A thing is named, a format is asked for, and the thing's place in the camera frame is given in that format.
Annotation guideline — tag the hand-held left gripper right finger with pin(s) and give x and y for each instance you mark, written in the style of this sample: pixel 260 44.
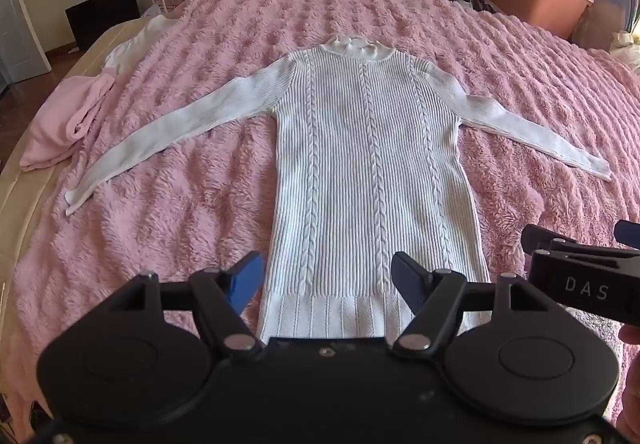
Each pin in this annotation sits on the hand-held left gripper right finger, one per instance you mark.
pixel 409 281

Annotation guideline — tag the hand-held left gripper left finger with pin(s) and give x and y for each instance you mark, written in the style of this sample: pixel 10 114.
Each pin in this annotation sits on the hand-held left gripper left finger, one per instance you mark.
pixel 247 281

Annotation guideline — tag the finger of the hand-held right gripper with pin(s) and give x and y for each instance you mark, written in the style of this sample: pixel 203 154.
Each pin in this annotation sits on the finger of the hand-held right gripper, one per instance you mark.
pixel 629 230
pixel 540 239

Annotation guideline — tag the person's right hand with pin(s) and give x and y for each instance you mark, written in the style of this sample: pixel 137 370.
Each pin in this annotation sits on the person's right hand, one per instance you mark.
pixel 634 399

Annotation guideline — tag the pink fluffy blanket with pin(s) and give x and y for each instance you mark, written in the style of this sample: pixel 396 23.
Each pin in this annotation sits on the pink fluffy blanket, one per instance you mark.
pixel 175 234

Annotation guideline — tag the pale yellow cloth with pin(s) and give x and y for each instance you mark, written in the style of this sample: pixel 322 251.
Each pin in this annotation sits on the pale yellow cloth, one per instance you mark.
pixel 627 41

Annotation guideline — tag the beige bed mattress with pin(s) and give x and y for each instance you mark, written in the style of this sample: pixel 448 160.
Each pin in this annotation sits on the beige bed mattress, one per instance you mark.
pixel 30 194

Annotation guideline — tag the pink folded garment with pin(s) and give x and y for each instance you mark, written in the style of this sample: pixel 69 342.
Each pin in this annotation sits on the pink folded garment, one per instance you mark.
pixel 60 123

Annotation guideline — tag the black flat panel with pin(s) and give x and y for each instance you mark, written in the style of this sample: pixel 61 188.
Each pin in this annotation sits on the black flat panel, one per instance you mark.
pixel 102 18

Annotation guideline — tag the white door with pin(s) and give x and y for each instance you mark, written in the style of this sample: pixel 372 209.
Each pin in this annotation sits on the white door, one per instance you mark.
pixel 20 23

